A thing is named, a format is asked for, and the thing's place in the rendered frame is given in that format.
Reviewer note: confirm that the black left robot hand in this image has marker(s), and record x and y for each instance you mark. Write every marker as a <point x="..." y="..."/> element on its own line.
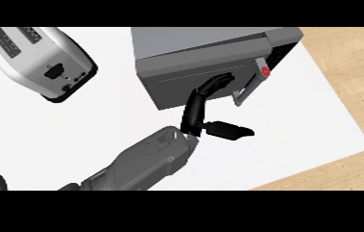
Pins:
<point x="193" y="114"/>

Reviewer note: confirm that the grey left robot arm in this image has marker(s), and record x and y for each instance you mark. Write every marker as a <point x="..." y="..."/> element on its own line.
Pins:
<point x="142" y="162"/>

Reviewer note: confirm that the dark grey microwave door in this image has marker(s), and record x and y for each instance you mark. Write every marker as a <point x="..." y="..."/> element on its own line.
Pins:
<point x="175" y="88"/>

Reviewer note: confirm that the red round microwave button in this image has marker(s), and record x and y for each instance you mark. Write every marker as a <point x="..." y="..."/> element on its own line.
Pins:
<point x="265" y="71"/>

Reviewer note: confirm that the grey microwave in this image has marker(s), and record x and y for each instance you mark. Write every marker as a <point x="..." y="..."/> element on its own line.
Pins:
<point x="190" y="40"/>

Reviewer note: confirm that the silver and black toaster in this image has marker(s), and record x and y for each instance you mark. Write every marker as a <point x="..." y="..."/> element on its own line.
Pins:
<point x="33" y="67"/>

